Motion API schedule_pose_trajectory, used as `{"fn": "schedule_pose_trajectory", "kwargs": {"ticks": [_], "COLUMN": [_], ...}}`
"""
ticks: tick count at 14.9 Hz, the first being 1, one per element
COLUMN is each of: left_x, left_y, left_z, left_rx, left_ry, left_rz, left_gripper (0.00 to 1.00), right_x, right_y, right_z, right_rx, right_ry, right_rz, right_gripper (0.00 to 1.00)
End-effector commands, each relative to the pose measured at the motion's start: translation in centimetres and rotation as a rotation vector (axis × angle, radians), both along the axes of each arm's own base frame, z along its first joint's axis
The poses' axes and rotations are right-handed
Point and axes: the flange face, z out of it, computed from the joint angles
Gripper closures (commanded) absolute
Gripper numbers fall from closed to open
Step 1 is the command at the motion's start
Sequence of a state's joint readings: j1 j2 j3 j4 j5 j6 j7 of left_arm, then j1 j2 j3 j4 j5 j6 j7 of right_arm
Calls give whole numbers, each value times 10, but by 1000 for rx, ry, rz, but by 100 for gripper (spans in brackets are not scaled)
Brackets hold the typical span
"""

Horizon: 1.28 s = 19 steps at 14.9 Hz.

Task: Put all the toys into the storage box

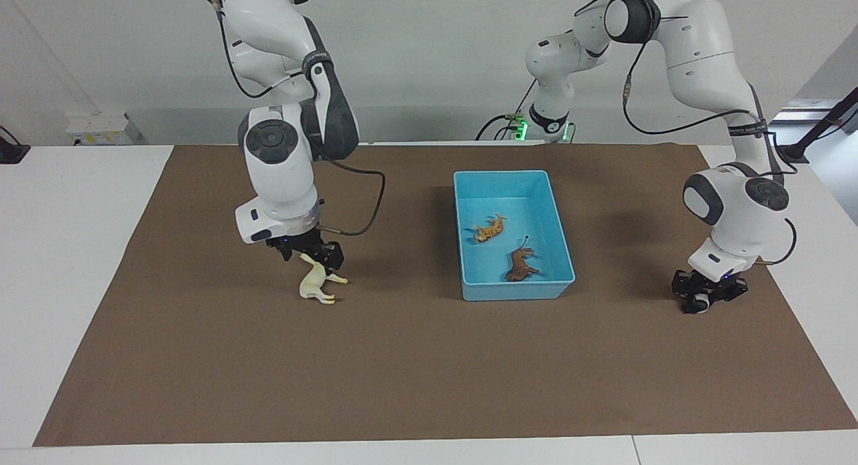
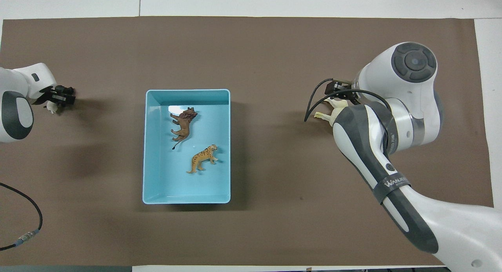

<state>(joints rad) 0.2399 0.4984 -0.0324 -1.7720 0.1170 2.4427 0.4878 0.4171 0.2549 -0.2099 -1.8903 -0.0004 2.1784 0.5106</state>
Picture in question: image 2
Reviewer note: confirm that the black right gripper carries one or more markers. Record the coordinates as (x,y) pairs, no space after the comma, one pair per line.
(343,85)

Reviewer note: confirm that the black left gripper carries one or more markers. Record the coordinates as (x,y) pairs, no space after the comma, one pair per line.
(45,96)

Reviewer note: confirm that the black white panda toy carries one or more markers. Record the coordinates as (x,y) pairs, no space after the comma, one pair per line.
(51,107)

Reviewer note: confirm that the cream horse toy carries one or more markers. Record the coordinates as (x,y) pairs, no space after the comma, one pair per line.
(322,116)

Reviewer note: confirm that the brown lion toy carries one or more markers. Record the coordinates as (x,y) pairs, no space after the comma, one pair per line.
(185,123)

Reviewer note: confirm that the orange striped tiger toy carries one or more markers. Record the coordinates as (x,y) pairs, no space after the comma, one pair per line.
(202,158)

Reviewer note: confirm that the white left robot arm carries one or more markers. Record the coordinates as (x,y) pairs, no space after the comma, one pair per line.
(15,115)

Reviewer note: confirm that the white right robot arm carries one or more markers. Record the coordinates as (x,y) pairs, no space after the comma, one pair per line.
(411,87)

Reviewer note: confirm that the light blue storage box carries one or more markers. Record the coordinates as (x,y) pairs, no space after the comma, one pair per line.
(164,178)

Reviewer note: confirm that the brown table mat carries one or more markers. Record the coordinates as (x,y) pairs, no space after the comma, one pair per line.
(274,48)

